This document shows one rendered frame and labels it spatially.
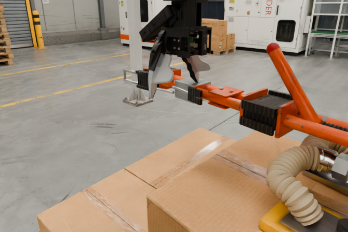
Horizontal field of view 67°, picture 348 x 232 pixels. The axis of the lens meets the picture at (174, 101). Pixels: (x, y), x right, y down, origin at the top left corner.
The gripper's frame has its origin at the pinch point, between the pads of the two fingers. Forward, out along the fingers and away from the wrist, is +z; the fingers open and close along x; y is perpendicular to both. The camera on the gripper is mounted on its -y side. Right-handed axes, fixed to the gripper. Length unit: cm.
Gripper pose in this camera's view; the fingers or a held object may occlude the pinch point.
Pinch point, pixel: (173, 89)
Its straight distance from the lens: 59.2
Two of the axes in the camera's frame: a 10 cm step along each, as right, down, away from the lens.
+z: 0.0, 9.4, 3.5
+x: 6.8, -2.6, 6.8
